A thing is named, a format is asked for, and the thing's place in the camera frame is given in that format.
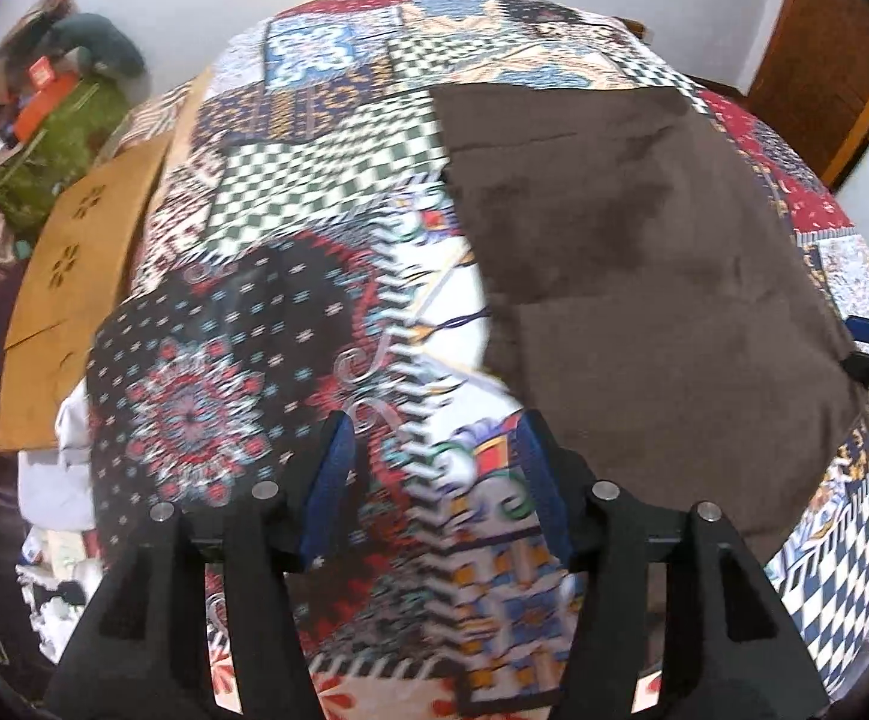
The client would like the green patterned bag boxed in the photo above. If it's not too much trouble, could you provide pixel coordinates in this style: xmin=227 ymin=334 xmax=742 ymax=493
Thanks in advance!
xmin=0 ymin=75 xmax=133 ymax=235

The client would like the orange brown cloth bundle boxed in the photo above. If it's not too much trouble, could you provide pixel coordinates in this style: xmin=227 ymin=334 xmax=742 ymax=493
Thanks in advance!
xmin=0 ymin=0 xmax=80 ymax=61

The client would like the patchwork printed blanket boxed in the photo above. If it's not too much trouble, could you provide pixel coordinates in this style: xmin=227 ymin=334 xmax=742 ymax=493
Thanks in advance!
xmin=85 ymin=0 xmax=869 ymax=720

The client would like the brown shirt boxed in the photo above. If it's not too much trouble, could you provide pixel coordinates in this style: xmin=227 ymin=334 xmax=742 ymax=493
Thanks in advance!
xmin=429 ymin=82 xmax=867 ymax=565

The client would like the wooden lap desk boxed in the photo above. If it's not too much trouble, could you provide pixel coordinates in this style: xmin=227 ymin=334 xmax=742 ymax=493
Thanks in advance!
xmin=0 ymin=138 xmax=173 ymax=455

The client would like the orange box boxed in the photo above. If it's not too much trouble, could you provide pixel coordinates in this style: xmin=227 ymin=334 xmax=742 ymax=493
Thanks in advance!
xmin=13 ymin=73 xmax=80 ymax=141

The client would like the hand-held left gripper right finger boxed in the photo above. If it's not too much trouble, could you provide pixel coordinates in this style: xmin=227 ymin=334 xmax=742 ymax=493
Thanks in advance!
xmin=516 ymin=408 xmax=831 ymax=720

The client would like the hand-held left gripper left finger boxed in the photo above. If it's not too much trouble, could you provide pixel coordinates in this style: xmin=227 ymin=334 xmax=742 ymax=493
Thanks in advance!
xmin=44 ymin=412 xmax=361 ymax=720

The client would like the pile of white papers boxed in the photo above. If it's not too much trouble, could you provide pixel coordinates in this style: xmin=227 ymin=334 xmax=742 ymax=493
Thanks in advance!
xmin=16 ymin=388 xmax=100 ymax=661

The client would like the brown wooden door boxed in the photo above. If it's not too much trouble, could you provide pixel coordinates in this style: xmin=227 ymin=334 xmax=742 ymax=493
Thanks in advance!
xmin=744 ymin=0 xmax=869 ymax=186

